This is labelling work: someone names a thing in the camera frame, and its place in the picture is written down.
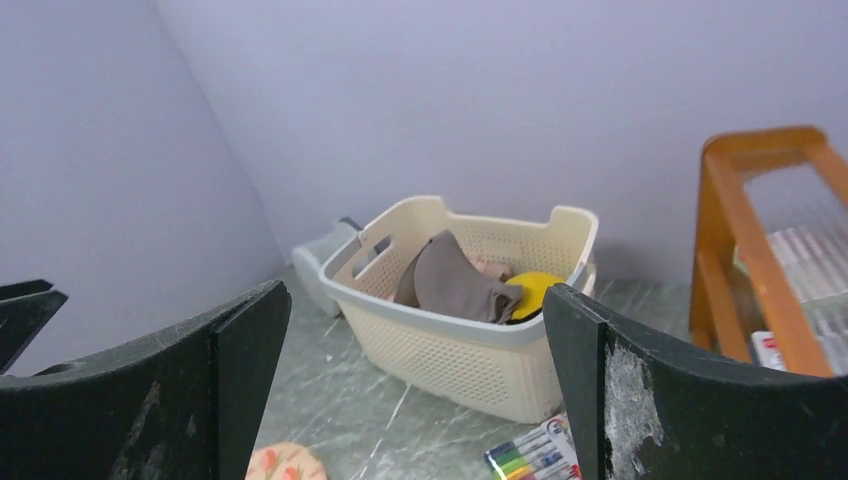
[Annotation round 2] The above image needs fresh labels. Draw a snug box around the marker pen pack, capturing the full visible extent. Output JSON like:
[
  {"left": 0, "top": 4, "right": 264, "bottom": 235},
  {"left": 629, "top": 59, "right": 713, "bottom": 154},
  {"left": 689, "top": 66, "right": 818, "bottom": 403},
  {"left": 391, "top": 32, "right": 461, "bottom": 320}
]
[{"left": 484, "top": 414, "right": 582, "bottom": 480}]

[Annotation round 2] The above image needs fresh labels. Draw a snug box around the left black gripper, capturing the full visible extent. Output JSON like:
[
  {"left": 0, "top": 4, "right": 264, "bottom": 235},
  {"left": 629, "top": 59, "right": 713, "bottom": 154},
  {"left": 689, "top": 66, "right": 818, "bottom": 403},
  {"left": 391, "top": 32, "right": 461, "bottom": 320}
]
[{"left": 1, "top": 279, "right": 68, "bottom": 375}]

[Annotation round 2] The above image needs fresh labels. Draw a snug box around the cream plastic laundry basket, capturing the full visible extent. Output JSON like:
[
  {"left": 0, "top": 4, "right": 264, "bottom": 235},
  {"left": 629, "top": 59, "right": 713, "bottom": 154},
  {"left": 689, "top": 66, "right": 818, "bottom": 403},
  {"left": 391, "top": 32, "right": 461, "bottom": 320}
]
[{"left": 319, "top": 195, "right": 599, "bottom": 424}]

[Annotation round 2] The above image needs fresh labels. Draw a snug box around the pink cloth in basket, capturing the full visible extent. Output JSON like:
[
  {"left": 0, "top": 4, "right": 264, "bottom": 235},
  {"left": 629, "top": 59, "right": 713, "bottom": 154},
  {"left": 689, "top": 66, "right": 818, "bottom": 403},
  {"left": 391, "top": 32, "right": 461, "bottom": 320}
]
[{"left": 466, "top": 254, "right": 515, "bottom": 282}]

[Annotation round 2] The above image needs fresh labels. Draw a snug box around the grey round mesh bag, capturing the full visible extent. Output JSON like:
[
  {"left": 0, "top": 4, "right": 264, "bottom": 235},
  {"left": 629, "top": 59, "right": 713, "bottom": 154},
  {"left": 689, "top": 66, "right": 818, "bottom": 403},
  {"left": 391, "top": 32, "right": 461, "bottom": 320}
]
[{"left": 291, "top": 217, "right": 361, "bottom": 317}]

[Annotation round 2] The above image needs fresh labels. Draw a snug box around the yellow black cloth in basket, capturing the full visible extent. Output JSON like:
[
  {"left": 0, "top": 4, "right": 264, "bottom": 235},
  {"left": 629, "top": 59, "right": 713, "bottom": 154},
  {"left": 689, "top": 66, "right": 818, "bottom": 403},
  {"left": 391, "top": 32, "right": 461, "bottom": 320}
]
[{"left": 505, "top": 271, "right": 566, "bottom": 325}]

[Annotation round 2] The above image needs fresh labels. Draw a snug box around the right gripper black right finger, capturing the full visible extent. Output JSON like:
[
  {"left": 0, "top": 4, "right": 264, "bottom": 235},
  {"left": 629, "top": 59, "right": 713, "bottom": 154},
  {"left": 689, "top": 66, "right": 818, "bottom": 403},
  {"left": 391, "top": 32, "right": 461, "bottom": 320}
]
[{"left": 543, "top": 284, "right": 847, "bottom": 479}]

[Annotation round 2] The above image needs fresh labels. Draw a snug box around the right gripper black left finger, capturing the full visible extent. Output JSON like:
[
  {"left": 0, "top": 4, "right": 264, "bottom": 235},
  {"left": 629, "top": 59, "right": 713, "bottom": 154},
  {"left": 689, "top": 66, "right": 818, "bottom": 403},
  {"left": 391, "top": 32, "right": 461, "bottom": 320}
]
[{"left": 1, "top": 280, "right": 292, "bottom": 479}]

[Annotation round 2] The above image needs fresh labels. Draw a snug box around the white box in rack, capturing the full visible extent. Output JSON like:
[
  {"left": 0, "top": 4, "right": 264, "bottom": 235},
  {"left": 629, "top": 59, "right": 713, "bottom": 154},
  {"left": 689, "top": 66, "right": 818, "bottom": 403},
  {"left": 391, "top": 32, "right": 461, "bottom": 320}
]
[{"left": 750, "top": 330, "right": 787, "bottom": 371}]

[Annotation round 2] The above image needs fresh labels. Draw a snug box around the floral mesh laundry bag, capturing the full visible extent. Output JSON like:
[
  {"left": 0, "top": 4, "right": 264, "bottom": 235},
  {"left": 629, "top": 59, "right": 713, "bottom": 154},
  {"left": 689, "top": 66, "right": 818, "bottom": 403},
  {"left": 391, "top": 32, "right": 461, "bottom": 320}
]
[{"left": 245, "top": 442, "right": 329, "bottom": 480}]

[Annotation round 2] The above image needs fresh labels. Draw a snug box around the taupe grey bra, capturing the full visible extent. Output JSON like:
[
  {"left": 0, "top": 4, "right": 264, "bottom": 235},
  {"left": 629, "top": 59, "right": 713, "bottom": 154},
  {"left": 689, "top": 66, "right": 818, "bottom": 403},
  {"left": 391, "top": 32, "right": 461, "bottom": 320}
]
[{"left": 390, "top": 230, "right": 524, "bottom": 324}]

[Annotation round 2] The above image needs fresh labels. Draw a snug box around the orange wooden rack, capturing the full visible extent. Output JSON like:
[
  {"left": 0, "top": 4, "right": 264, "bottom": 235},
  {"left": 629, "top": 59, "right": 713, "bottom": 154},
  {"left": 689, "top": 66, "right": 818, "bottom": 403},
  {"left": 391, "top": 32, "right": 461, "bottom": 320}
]
[{"left": 689, "top": 125, "right": 847, "bottom": 377}]

